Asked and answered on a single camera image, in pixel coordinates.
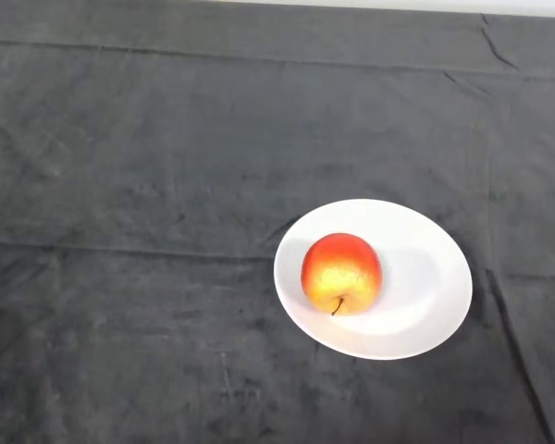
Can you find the red yellow apple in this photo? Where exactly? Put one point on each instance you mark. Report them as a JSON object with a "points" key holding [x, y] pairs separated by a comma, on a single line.
{"points": [[341, 274]]}

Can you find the white round plate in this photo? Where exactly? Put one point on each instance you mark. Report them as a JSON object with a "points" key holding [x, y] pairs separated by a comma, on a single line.
{"points": [[416, 296]]}

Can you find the black table cloth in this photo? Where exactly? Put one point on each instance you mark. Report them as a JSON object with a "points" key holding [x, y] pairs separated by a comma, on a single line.
{"points": [[120, 139]]}

